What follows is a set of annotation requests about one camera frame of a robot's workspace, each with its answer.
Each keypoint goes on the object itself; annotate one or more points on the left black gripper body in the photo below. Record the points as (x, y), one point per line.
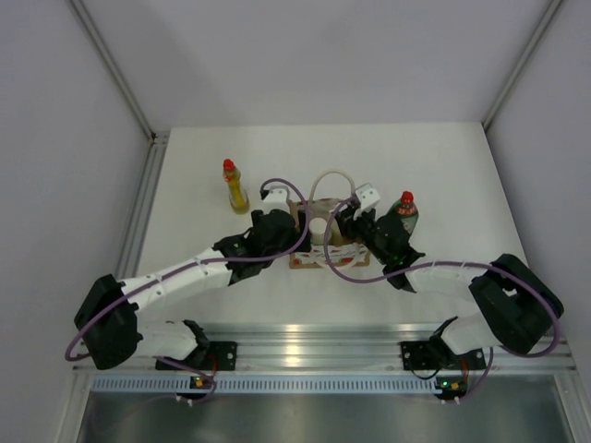
(289, 244)

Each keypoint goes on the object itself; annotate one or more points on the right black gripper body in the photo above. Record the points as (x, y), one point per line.
(367, 234)

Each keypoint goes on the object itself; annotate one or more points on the jute watermelon canvas bag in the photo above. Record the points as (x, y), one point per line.
(344, 254)

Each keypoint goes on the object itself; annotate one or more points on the green dish soap bottle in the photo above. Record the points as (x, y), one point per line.
(406, 210)

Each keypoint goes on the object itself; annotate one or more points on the yellow dish soap bottle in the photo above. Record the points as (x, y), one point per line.
(237, 194)

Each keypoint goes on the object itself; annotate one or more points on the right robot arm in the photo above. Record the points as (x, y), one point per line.
(515, 308)

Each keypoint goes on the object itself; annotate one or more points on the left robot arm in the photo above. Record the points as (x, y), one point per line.
(111, 321)

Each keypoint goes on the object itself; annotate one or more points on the pale green white-capped bottle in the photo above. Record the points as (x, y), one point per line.
(317, 229)

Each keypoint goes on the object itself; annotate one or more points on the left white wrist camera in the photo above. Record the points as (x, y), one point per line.
(276, 196)

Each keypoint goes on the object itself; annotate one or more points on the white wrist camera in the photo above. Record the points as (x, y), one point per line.
(276, 196)
(368, 198)

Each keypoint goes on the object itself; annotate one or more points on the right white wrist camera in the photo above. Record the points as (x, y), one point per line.
(368, 198)

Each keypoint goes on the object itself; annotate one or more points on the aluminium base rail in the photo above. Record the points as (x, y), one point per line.
(371, 348)

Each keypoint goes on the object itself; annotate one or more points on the left aluminium frame post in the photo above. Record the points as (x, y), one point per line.
(98, 43)

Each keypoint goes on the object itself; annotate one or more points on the aluminium frame post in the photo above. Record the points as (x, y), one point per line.
(98, 43)
(524, 57)

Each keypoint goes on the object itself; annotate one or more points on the white slotted cable duct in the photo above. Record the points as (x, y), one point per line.
(229, 384)

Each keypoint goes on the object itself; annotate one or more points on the right aluminium frame post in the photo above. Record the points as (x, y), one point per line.
(524, 57)

